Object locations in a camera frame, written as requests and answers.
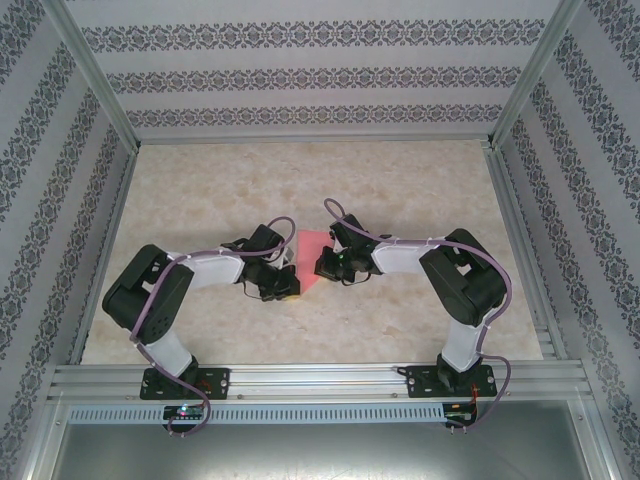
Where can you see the pink cloth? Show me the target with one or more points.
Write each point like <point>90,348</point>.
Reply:
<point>309,250</point>

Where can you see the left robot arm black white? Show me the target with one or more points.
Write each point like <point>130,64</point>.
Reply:
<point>150,305</point>

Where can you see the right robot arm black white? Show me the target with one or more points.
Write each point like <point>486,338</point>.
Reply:
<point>465,295</point>

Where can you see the grey metal sheet panel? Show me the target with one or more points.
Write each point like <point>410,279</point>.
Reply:
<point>320,455</point>

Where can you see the left controller board green light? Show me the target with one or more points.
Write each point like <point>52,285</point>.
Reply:
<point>185,411</point>

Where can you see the right controller board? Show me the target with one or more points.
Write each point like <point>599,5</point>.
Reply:
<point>460,411</point>

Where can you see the aluminium mounting rail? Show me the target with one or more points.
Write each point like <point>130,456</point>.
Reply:
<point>320,382</point>

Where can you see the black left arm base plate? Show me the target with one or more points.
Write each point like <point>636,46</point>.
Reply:
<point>217,382</point>

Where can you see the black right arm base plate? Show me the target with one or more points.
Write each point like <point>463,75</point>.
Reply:
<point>420,382</point>

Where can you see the aluminium side rail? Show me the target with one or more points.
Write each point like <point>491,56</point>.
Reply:
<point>520,250</point>
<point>106,250</point>

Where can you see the aluminium frame post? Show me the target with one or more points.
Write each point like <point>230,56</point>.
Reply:
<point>534,70</point>
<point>93,70</point>

